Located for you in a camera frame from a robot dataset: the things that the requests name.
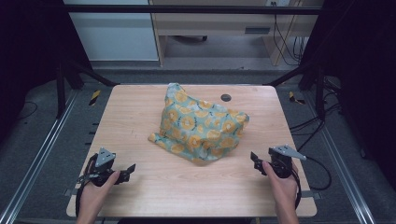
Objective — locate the yellow black striped tape piece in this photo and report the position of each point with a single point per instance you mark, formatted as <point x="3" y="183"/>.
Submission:
<point x="294" y="99"/>
<point x="95" y="97"/>

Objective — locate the grey table bracket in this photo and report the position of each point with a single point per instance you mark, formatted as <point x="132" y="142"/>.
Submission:
<point x="311" y="194"/>
<point x="69" y="192"/>

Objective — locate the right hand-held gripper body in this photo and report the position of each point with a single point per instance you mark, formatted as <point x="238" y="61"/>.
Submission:
<point x="281" y="160"/>

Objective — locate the black curtain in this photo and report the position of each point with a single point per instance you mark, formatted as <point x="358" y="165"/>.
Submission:
<point x="364" y="77"/>
<point x="28" y="56"/>

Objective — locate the black horizontal frame bar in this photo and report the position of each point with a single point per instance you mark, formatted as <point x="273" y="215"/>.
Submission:
<point x="186" y="9"/>

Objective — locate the aluminium floor rail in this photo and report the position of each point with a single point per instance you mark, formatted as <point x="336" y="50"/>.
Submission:
<point x="345" y="174"/>
<point x="37" y="155"/>

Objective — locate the green cloth with orange print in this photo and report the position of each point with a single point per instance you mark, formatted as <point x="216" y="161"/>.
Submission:
<point x="196" y="124"/>

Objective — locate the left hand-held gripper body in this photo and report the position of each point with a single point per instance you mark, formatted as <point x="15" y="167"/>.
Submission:
<point x="104" y="159"/>

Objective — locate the white cabinet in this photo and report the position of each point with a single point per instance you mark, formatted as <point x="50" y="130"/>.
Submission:
<point x="115" y="37"/>

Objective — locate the person's right hand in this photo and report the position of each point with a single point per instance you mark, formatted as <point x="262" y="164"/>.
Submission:
<point x="281" y="189"/>

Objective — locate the black metal frame stand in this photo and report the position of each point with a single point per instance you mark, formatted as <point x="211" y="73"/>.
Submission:
<point x="61" y="90"/>
<point x="320" y="90"/>

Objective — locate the person's left hand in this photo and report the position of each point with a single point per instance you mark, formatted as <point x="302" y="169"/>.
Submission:
<point x="95" y="194"/>

